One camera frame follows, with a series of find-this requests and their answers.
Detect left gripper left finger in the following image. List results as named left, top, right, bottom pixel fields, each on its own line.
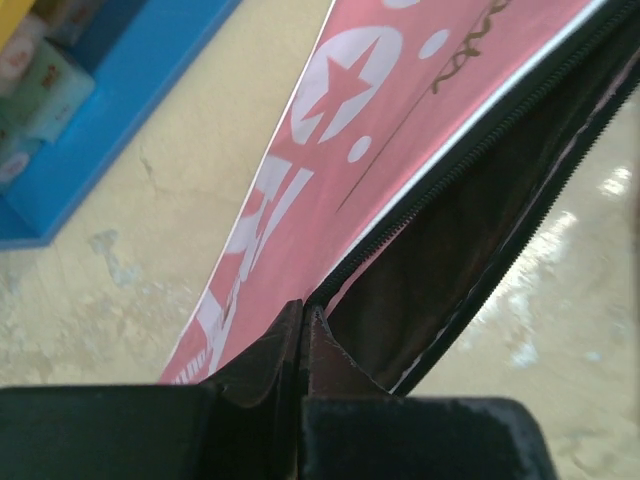
left=1, top=301, right=303, bottom=479

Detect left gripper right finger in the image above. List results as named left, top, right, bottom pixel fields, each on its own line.
left=300, top=307, right=558, bottom=479

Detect pink racket bag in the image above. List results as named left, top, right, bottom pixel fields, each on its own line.
left=160, top=0, right=639, bottom=394

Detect blue shelf unit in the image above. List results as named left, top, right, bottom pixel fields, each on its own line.
left=1, top=0, right=238, bottom=250

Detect pink soap packet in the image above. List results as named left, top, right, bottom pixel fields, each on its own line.
left=0, top=13, right=47, bottom=97

